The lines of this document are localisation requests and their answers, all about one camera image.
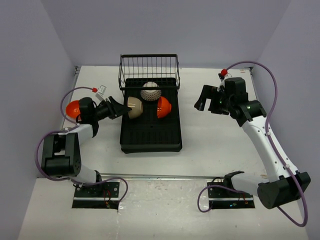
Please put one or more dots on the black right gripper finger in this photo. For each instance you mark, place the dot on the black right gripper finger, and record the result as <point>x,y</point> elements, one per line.
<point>208,93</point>
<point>213,106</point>

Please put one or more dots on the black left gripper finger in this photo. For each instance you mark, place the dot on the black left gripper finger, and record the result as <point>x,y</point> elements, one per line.
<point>119,113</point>
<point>117,107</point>

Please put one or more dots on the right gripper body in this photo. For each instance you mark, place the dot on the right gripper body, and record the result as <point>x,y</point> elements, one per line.
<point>224,102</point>

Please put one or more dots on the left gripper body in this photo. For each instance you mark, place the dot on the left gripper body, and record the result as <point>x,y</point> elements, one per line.
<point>106,110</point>

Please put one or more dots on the beige ceramic bowl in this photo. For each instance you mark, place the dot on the beige ceramic bowl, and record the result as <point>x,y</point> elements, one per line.
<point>136,106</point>

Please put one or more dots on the orange plastic bowl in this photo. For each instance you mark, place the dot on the orange plastic bowl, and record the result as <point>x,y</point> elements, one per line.
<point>72,110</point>
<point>164,107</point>

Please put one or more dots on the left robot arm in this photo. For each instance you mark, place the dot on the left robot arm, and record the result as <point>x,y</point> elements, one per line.
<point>61,154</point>

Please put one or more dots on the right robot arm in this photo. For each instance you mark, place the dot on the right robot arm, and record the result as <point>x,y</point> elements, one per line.
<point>284,183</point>

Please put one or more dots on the black dish rack tray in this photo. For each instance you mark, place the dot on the black dish rack tray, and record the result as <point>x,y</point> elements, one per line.
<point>148,133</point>

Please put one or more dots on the brown patterned white bowl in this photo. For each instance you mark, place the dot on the brown patterned white bowl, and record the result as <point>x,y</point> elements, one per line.
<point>150,94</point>

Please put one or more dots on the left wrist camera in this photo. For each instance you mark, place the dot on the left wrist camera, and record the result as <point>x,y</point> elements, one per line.
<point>100,92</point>

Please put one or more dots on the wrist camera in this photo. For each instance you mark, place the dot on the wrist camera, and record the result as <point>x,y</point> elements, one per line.
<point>223,75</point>
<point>100,92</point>

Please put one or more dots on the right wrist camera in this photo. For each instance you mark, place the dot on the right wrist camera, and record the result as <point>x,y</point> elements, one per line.
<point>223,75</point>

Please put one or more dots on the black wire basket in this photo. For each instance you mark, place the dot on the black wire basket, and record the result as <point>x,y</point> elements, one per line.
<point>137,69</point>

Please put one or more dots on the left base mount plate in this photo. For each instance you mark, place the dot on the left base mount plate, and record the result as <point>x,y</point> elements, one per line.
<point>103,196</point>

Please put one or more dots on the base mount plate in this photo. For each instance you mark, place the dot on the base mount plate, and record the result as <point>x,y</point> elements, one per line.
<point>222,199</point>
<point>103,196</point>

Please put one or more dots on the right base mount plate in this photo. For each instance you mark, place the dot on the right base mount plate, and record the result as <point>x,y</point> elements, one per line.
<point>222,199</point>

